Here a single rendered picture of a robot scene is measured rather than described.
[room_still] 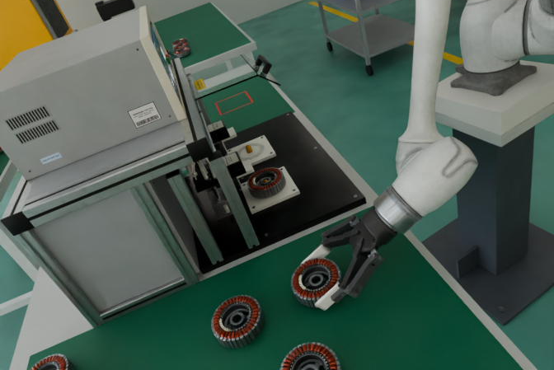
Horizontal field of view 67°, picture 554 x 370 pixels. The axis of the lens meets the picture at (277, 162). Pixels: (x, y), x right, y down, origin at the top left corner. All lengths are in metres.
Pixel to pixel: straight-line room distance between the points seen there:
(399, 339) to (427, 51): 0.56
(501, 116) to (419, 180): 0.53
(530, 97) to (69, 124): 1.21
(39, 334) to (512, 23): 1.49
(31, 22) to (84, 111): 3.68
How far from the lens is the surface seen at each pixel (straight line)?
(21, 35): 4.72
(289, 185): 1.23
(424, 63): 0.92
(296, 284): 0.94
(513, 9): 1.37
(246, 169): 1.18
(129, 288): 1.12
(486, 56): 1.39
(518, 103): 1.36
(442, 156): 0.84
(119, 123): 1.02
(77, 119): 1.02
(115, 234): 1.02
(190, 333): 1.03
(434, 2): 0.86
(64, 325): 1.26
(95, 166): 1.00
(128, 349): 1.09
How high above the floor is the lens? 1.50
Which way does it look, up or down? 32 degrees down
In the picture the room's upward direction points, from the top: 19 degrees counter-clockwise
